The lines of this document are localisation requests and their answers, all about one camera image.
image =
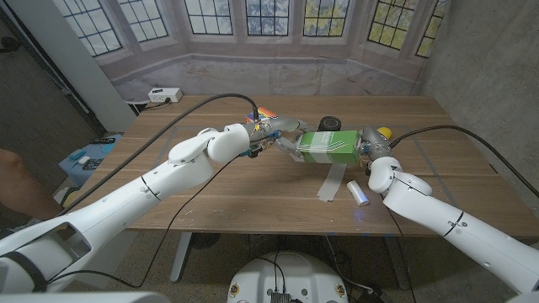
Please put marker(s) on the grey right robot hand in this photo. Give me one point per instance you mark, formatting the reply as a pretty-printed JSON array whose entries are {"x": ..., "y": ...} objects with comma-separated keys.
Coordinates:
[{"x": 374, "y": 143}]

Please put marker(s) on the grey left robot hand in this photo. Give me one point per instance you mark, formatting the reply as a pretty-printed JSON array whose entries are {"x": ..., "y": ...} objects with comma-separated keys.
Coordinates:
[{"x": 278, "y": 132}]

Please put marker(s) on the green white carton box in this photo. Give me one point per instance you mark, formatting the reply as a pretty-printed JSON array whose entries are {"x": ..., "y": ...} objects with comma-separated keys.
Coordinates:
[{"x": 330, "y": 147}]

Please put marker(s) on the white gauze bandage strip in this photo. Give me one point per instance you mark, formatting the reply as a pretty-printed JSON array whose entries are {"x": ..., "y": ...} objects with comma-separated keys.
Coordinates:
[{"x": 332, "y": 179}]

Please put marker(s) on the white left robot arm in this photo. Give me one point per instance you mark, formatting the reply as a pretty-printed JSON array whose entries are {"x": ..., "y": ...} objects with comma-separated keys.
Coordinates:
[{"x": 126, "y": 202}]

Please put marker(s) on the white robot shoulder cover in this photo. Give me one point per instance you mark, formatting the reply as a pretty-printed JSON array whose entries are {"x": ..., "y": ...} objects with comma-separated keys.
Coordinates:
[{"x": 84, "y": 298}]

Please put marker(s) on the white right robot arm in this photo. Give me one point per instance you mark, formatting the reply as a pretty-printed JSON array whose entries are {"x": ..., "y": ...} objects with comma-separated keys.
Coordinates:
[{"x": 455, "y": 223}]

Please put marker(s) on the yellow toy lemon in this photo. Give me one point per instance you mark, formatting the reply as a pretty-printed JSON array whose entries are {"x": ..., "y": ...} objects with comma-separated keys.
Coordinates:
[{"x": 385, "y": 132}]

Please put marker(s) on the rainbow cube toy box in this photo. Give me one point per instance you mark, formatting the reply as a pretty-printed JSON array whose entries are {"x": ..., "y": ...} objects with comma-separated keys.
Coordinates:
[{"x": 264, "y": 113}]

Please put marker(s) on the black floor power box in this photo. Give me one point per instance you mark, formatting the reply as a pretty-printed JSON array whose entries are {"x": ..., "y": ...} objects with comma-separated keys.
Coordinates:
[{"x": 375, "y": 296}]

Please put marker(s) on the white cylinder roll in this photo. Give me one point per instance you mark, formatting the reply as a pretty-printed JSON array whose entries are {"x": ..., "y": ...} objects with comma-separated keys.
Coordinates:
[{"x": 358, "y": 192}]

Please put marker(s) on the printed window backdrop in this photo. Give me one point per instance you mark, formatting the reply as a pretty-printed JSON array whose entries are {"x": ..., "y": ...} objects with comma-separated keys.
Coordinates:
[{"x": 269, "y": 63}]

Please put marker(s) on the white power strip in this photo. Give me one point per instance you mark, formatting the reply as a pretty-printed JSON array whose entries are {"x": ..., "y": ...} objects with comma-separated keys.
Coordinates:
[{"x": 165, "y": 94}]

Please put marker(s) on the grey table leg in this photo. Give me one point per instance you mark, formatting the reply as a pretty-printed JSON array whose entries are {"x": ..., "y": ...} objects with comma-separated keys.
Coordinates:
[
  {"x": 398, "y": 265},
  {"x": 181, "y": 256}
]

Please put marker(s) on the dark round floor object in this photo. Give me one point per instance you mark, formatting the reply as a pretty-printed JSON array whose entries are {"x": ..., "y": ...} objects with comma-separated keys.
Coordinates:
[{"x": 206, "y": 240}]

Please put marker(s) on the white robot torso base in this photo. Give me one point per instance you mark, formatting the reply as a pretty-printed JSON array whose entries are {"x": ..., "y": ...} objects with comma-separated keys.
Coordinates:
[{"x": 290, "y": 282}]

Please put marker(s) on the black remote control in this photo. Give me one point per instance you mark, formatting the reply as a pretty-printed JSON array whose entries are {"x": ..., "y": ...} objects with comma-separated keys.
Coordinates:
[{"x": 103, "y": 140}]

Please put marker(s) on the black phone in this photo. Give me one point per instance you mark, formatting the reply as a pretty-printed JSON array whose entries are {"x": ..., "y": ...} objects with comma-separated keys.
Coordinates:
[{"x": 92, "y": 164}]

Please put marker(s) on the small white object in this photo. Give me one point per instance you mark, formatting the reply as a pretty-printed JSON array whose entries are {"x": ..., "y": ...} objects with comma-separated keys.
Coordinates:
[{"x": 83, "y": 160}]

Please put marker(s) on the blue stool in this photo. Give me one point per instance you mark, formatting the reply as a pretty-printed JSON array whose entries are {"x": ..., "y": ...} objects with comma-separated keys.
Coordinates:
[{"x": 80, "y": 166}]

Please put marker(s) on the teal small case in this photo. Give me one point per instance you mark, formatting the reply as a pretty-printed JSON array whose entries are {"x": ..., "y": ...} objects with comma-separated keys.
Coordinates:
[{"x": 77, "y": 154}]

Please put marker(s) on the yellow black object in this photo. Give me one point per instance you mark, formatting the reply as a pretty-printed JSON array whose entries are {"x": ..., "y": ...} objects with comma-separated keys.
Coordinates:
[{"x": 69, "y": 197}]

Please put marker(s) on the person bare leg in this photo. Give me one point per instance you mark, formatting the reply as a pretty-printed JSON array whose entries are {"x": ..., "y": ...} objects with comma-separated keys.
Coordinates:
[{"x": 21, "y": 185}]

